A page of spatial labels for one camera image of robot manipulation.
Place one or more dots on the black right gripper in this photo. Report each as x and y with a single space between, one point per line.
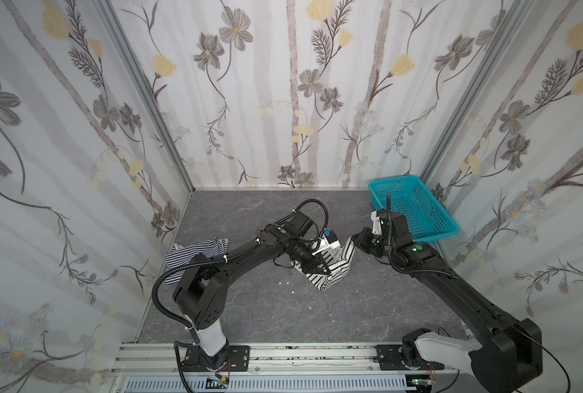
363 238

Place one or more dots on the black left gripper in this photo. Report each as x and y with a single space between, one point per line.
316 264

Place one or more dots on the black white striped tank top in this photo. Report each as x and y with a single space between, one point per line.
338 258

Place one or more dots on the teal plastic basket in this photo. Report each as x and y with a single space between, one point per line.
428 220

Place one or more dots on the blue white striped tank top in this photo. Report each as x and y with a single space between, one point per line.
179 255

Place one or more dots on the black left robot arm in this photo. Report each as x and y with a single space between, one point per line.
202 291

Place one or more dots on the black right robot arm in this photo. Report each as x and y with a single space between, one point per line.
503 354

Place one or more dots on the green circuit board right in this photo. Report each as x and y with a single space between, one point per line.
419 384

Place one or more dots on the green circuit board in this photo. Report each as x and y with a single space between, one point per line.
419 384
217 383

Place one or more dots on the green circuit board left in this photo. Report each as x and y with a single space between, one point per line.
217 383

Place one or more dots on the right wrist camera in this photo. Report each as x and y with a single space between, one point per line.
377 224

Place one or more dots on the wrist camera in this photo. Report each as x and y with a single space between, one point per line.
328 241
377 224

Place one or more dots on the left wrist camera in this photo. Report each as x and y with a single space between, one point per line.
328 241

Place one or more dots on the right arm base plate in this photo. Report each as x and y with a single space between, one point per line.
390 357

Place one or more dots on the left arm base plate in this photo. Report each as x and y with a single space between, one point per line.
231 358

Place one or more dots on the aluminium corner post right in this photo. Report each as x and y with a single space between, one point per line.
502 39

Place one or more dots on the aluminium corner post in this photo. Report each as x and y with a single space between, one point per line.
144 89
502 39

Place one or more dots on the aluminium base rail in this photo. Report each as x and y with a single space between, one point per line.
345 358

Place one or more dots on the white slotted cable duct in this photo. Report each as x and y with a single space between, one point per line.
316 383

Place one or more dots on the aluminium corner post left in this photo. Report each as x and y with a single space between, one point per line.
144 89

